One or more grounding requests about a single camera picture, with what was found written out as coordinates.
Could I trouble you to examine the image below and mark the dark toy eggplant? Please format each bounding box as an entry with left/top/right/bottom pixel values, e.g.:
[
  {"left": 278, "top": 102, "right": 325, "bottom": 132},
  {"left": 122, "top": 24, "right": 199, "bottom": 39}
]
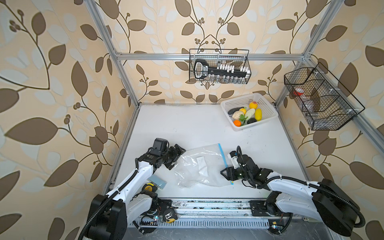
[{"left": 228, "top": 107, "right": 242, "bottom": 116}]

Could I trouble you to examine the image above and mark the yellow red toy peach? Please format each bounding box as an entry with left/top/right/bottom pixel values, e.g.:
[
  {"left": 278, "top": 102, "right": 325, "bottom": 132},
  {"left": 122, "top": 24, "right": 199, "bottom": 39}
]
[{"left": 249, "top": 102, "right": 258, "bottom": 110}]

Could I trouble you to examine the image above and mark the red capped item in basket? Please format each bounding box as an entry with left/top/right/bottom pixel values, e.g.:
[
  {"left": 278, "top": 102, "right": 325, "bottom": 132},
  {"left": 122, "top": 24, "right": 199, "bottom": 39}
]
[{"left": 293, "top": 88, "right": 305, "bottom": 97}]

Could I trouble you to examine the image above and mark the black wire basket wall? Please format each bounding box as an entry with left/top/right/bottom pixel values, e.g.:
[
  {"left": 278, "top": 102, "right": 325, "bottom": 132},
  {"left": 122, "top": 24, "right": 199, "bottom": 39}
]
[
  {"left": 284, "top": 62, "right": 366, "bottom": 131},
  {"left": 189, "top": 48, "right": 252, "bottom": 85}
]

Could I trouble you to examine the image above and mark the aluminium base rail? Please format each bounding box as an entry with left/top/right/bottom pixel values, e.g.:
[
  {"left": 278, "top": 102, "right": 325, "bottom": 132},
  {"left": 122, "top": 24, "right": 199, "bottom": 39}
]
[{"left": 161, "top": 198, "right": 289, "bottom": 219}]

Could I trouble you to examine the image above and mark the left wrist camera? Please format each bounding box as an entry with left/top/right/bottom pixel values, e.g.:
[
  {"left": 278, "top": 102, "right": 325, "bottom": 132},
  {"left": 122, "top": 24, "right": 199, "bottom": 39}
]
[{"left": 153, "top": 138, "right": 169, "bottom": 152}]

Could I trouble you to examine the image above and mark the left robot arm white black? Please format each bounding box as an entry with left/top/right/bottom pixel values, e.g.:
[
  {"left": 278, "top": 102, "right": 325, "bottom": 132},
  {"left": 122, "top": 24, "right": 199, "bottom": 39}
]
[{"left": 78, "top": 139, "right": 186, "bottom": 240}]

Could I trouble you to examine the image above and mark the black wire basket right wall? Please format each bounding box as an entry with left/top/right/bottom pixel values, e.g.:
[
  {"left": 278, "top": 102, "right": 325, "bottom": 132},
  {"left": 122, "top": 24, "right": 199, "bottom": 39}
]
[{"left": 284, "top": 62, "right": 366, "bottom": 131}]

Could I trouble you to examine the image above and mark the grey blue flat plate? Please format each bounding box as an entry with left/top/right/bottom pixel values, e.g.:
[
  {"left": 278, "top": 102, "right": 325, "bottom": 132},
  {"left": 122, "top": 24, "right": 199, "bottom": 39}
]
[{"left": 148, "top": 175, "right": 167, "bottom": 190}]

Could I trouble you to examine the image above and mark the black wire basket back wall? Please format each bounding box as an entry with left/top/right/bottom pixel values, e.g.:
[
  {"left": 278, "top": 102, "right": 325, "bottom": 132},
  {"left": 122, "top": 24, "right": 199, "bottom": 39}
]
[{"left": 189, "top": 48, "right": 252, "bottom": 85}]

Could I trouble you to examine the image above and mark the yellow black device on rail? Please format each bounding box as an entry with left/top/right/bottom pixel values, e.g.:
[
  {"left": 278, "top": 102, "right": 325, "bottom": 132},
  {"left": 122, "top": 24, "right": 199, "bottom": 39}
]
[{"left": 163, "top": 208, "right": 178, "bottom": 224}]

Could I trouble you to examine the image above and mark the white perforated plastic basket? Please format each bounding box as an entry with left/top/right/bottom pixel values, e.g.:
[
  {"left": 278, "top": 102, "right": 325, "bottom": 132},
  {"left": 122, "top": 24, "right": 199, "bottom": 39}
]
[{"left": 221, "top": 93, "right": 279, "bottom": 132}]

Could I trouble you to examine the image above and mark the orange toy tangerine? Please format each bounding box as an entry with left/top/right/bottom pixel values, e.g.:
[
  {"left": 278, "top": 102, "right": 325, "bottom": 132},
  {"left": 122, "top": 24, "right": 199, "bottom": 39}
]
[{"left": 233, "top": 120, "right": 242, "bottom": 127}]

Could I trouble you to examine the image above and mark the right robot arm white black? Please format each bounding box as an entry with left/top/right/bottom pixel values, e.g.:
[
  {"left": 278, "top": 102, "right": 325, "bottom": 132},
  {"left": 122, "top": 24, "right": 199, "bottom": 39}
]
[{"left": 220, "top": 151, "right": 366, "bottom": 237}]

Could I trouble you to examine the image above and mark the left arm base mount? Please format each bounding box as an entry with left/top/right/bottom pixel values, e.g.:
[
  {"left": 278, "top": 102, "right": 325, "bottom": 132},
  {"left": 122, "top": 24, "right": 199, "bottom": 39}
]
[{"left": 134, "top": 190, "right": 172, "bottom": 217}]

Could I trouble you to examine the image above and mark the yellow black tape measure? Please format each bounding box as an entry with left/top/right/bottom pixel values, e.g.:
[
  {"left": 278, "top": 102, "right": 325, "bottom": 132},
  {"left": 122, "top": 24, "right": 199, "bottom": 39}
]
[{"left": 142, "top": 183, "right": 158, "bottom": 193}]

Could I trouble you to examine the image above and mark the black socket tool set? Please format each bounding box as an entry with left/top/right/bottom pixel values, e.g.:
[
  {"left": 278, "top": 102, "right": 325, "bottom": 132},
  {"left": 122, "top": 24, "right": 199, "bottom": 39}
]
[{"left": 192, "top": 59, "right": 251, "bottom": 80}]

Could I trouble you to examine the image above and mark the yellow toy lemon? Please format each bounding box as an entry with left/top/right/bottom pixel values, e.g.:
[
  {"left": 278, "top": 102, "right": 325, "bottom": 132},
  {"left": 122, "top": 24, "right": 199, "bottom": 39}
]
[{"left": 255, "top": 109, "right": 263, "bottom": 122}]

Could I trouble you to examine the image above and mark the beige toy potato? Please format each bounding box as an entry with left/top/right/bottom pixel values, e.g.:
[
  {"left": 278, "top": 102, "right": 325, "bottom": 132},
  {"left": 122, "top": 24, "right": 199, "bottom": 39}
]
[{"left": 232, "top": 111, "right": 244, "bottom": 120}]

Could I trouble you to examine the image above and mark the clear zip bag blue zipper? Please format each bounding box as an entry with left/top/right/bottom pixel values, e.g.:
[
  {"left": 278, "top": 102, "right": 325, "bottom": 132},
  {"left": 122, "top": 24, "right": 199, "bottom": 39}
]
[{"left": 174, "top": 144, "right": 234, "bottom": 188}]

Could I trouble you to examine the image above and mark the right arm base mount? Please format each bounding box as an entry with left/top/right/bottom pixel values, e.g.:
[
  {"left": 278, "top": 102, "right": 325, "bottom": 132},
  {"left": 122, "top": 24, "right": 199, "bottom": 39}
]
[{"left": 249, "top": 200, "right": 291, "bottom": 218}]

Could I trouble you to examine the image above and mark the black toy item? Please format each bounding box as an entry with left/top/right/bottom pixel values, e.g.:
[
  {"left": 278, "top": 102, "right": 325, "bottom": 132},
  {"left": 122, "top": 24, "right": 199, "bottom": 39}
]
[{"left": 247, "top": 118, "right": 257, "bottom": 125}]

